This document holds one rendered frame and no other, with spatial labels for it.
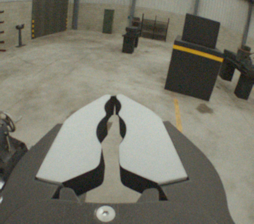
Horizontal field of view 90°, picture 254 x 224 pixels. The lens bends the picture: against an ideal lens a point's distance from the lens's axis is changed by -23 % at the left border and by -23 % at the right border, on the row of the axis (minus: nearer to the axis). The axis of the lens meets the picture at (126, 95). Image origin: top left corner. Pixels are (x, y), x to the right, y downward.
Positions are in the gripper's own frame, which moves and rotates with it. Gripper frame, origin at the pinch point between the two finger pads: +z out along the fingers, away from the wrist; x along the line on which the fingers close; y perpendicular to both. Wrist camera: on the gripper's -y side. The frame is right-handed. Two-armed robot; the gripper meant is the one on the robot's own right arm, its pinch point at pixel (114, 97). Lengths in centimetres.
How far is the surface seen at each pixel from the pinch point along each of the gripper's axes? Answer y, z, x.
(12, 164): 59, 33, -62
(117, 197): 158, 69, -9
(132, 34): 76, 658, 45
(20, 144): 57, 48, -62
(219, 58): 77, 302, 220
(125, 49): 142, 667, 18
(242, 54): 82, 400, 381
